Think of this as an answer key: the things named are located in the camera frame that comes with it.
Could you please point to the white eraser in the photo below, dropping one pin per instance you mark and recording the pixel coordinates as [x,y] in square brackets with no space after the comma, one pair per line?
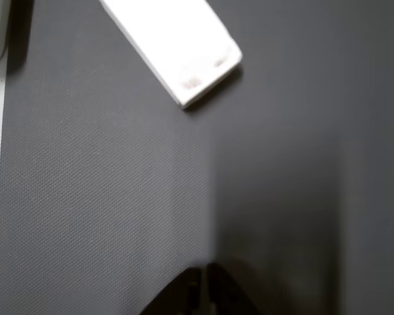
[170,42]

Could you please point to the dark grey mat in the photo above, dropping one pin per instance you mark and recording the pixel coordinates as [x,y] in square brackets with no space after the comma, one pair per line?
[118,183]

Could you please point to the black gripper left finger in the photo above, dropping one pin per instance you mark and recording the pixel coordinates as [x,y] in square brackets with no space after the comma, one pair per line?
[184,295]

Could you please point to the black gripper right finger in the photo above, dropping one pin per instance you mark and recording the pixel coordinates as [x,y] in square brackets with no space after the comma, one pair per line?
[223,295]

